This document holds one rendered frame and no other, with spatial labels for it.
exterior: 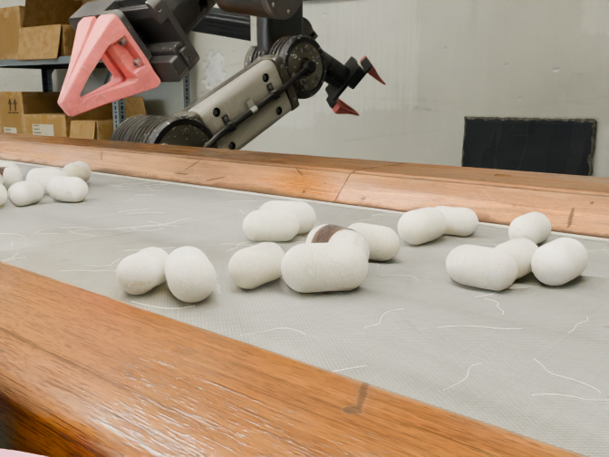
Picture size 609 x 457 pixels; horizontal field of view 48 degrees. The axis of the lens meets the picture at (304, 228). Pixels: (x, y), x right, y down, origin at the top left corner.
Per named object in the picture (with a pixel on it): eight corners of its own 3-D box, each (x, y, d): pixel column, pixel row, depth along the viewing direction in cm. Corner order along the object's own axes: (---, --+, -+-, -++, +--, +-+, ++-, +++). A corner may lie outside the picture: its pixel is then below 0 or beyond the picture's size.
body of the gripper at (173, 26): (144, 5, 51) (200, -50, 54) (70, 14, 57) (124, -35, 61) (189, 74, 55) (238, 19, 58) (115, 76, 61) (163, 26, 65)
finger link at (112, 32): (52, 74, 49) (131, -3, 53) (4, 75, 53) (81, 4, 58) (108, 143, 53) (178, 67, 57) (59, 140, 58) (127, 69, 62)
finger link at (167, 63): (70, 73, 47) (150, -6, 52) (19, 75, 52) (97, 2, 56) (126, 145, 52) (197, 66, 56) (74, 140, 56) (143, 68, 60)
